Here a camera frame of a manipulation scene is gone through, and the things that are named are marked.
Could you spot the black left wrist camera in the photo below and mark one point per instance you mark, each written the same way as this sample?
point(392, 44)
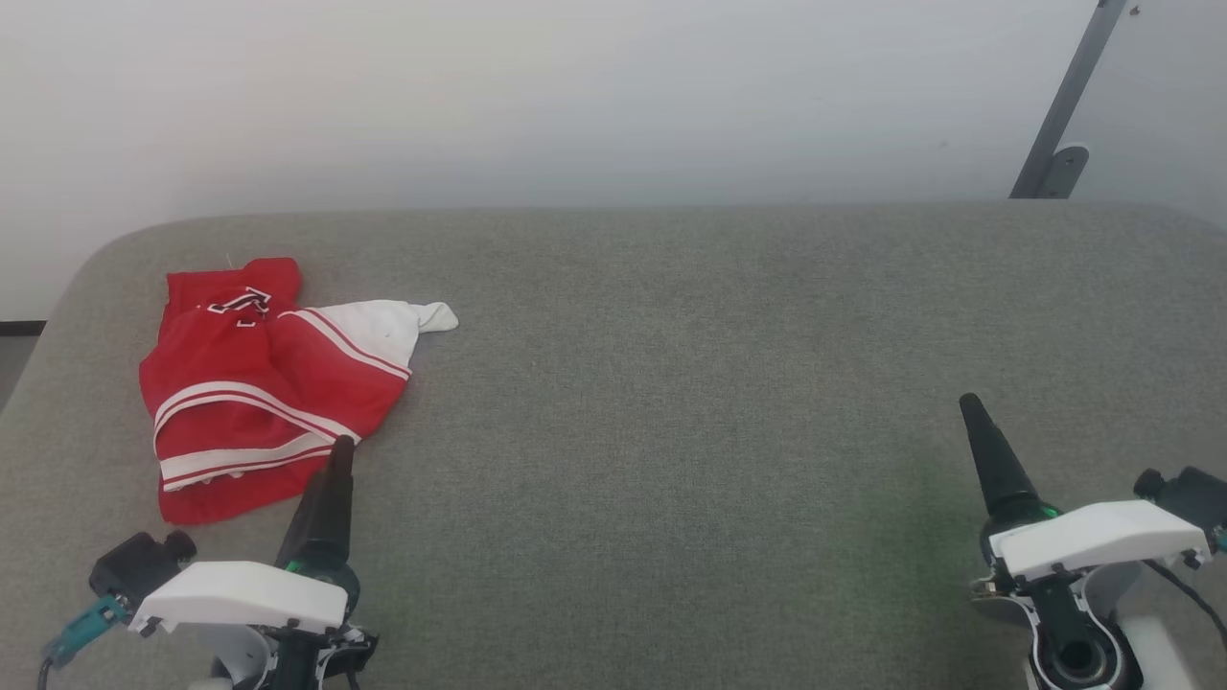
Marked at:
point(139, 565)

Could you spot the black baseboard strip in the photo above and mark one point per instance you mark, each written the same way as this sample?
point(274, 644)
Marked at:
point(21, 328)

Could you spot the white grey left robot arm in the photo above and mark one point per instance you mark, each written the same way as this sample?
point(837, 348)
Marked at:
point(297, 661)

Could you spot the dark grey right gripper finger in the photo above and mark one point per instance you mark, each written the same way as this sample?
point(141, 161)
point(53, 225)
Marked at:
point(987, 479)
point(1014, 479)

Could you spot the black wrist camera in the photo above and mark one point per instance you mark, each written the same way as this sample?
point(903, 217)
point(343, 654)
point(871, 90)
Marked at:
point(1193, 494)
point(139, 565)

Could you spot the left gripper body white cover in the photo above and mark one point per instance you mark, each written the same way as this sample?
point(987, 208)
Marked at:
point(240, 596)

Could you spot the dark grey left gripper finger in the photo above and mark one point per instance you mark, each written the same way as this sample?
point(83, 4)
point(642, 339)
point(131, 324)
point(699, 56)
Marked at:
point(340, 517)
point(305, 532)

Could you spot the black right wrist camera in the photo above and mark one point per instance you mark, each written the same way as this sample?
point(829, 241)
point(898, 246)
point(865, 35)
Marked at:
point(1193, 494)

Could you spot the rounded grey metal bracket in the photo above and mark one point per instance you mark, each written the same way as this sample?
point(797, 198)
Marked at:
point(1066, 171)

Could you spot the grey metal bar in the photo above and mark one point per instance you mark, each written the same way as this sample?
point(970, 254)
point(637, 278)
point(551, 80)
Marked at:
point(1078, 72)

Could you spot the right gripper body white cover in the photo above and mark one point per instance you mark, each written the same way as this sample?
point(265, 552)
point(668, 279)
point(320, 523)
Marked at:
point(1102, 539)

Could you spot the red white basketball jersey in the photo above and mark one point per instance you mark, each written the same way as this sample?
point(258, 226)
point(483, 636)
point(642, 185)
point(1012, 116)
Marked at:
point(240, 383)

